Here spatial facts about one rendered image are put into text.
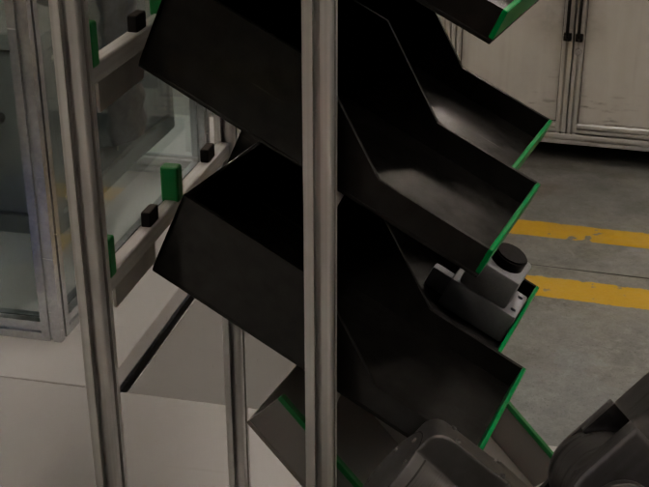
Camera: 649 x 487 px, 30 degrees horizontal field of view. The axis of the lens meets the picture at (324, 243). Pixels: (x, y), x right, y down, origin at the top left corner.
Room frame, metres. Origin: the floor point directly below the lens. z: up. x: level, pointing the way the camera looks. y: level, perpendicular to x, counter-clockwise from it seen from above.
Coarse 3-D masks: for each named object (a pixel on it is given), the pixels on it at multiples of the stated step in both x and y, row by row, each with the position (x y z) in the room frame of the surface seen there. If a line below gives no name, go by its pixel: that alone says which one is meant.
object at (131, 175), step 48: (0, 0) 1.53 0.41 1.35; (96, 0) 1.75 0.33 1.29; (144, 0) 1.94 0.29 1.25; (0, 48) 1.54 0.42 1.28; (48, 48) 1.59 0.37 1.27; (0, 96) 1.54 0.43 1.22; (48, 96) 1.58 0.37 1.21; (0, 144) 1.54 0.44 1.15; (144, 144) 1.90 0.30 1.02; (192, 144) 2.13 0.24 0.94; (0, 192) 1.54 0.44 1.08; (144, 192) 1.88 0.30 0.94; (0, 240) 1.54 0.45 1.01; (0, 288) 1.55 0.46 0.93
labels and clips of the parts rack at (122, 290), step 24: (96, 24) 0.81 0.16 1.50; (144, 24) 0.91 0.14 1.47; (96, 48) 0.81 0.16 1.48; (120, 72) 0.88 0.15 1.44; (96, 96) 0.84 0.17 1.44; (120, 96) 0.88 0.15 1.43; (168, 168) 0.95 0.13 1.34; (168, 192) 0.95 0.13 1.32; (144, 216) 0.89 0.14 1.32; (144, 264) 0.90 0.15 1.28; (120, 288) 0.85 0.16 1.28
